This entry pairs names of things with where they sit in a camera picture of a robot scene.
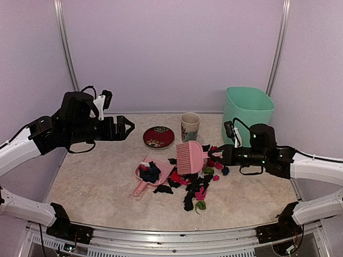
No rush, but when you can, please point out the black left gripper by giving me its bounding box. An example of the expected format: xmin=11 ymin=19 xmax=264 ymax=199
xmin=66 ymin=115 xmax=135 ymax=144

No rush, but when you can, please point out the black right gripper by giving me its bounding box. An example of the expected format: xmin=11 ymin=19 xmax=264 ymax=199
xmin=208 ymin=145 xmax=268 ymax=167

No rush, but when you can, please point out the pink hand brush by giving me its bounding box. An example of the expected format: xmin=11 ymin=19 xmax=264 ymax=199
xmin=176 ymin=141 xmax=210 ymax=176

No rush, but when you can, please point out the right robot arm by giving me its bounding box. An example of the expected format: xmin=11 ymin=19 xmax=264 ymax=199
xmin=208 ymin=124 xmax=342 ymax=238

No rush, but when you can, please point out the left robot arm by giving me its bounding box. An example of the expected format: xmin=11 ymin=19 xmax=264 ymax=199
xmin=1 ymin=90 xmax=135 ymax=238

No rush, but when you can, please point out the pile of paper scraps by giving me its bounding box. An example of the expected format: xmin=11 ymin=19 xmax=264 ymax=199
xmin=153 ymin=158 xmax=230 ymax=211

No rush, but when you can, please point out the red floral round plate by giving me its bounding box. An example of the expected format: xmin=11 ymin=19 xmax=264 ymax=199
xmin=143 ymin=126 xmax=175 ymax=149

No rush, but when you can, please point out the beige printed cup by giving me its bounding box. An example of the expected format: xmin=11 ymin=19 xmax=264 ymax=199
xmin=180 ymin=112 xmax=201 ymax=142

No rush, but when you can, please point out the green paper scrap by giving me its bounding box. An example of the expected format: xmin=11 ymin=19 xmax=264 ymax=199
xmin=195 ymin=200 xmax=206 ymax=214

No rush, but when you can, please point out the mint green waste bin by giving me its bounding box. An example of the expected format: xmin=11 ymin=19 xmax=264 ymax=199
xmin=221 ymin=86 xmax=276 ymax=145

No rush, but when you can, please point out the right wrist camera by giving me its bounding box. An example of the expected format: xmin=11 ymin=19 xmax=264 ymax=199
xmin=224 ymin=121 xmax=242 ymax=148

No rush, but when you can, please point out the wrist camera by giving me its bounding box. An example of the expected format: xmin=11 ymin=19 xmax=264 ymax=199
xmin=224 ymin=121 xmax=242 ymax=148
xmin=90 ymin=90 xmax=113 ymax=121

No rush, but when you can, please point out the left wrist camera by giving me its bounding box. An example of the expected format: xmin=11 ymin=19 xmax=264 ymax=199
xmin=90 ymin=90 xmax=113 ymax=121

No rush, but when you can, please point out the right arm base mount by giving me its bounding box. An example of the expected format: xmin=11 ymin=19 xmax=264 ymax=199
xmin=256 ymin=201 xmax=304 ymax=244

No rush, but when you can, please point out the aluminium front rail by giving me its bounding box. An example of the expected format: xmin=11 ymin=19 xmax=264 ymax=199
xmin=24 ymin=214 xmax=325 ymax=257

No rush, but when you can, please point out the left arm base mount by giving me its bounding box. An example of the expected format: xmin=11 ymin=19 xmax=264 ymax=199
xmin=46 ymin=203 xmax=94 ymax=245

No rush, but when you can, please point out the left aluminium corner post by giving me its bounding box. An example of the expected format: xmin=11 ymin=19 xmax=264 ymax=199
xmin=53 ymin=0 xmax=80 ymax=92

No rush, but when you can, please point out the aluminium corner post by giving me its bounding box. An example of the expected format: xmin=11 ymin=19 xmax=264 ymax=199
xmin=265 ymin=0 xmax=291 ymax=97
xmin=53 ymin=0 xmax=80 ymax=92

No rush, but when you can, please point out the right aluminium corner post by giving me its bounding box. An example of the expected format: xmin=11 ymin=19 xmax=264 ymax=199
xmin=265 ymin=0 xmax=291 ymax=97

